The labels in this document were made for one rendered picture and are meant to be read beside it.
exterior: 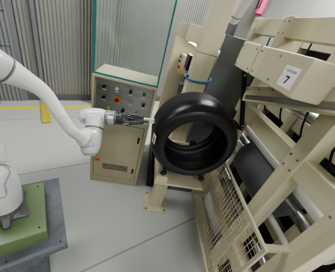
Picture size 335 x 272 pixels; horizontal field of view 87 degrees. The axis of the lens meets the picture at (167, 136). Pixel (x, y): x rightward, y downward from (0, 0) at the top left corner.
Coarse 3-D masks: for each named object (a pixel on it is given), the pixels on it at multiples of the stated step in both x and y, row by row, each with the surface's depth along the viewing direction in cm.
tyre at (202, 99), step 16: (176, 96) 112; (192, 96) 106; (208, 96) 110; (160, 112) 109; (176, 112) 98; (192, 112) 96; (208, 112) 96; (224, 112) 100; (160, 128) 102; (224, 128) 101; (160, 144) 106; (176, 144) 141; (208, 144) 140; (224, 144) 127; (160, 160) 114; (176, 160) 135; (192, 160) 138; (208, 160) 132; (224, 160) 115
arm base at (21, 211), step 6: (24, 192) 100; (24, 198) 97; (24, 204) 95; (18, 210) 90; (24, 210) 92; (0, 216) 84; (6, 216) 86; (12, 216) 88; (18, 216) 90; (24, 216) 91; (0, 222) 85; (6, 222) 84; (6, 228) 85
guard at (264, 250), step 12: (228, 168) 128; (192, 192) 192; (216, 192) 140; (240, 192) 111; (204, 204) 157; (216, 228) 130; (240, 228) 103; (204, 252) 142; (264, 252) 83; (204, 264) 135; (240, 264) 98; (252, 264) 90
